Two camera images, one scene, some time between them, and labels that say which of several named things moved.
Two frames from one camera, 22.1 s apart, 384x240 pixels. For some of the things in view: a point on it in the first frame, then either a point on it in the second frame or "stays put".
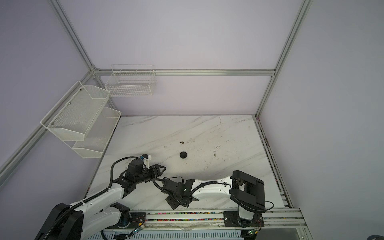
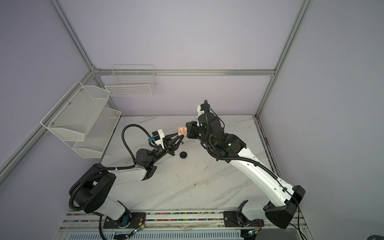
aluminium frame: x=94 y=72 stays put
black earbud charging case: x=183 y=154 stays put
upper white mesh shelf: x=74 y=115 stays put
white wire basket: x=131 y=80 stays put
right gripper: x=173 y=205 -> x=191 y=125
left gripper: x=158 y=172 -> x=171 y=143
